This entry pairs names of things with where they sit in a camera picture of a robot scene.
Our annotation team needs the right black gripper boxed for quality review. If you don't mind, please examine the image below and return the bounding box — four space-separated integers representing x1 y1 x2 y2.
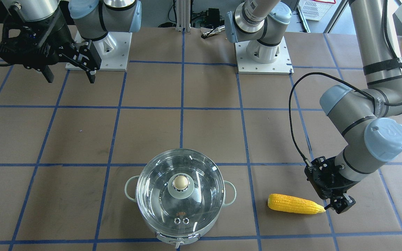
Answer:
0 10 102 84

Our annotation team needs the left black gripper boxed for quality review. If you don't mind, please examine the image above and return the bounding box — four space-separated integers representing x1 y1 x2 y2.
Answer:
304 156 356 214

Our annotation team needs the yellow corn cob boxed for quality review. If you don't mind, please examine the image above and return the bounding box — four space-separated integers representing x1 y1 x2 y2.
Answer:
267 193 326 214

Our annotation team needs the glass pot lid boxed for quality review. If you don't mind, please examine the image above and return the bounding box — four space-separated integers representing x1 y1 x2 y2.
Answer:
135 149 226 237

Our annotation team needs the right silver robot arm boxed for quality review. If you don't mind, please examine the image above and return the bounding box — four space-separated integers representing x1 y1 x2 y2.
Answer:
0 0 142 84

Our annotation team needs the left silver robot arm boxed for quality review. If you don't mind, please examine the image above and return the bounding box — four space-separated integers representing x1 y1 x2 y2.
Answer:
293 0 402 213

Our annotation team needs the pale green cooking pot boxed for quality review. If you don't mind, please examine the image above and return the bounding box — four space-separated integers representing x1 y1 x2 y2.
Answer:
124 149 237 249

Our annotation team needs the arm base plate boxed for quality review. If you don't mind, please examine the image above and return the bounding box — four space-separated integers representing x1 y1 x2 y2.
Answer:
234 37 294 75
94 32 132 71

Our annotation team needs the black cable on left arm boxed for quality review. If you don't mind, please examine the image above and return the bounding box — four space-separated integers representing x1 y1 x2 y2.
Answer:
289 72 378 166

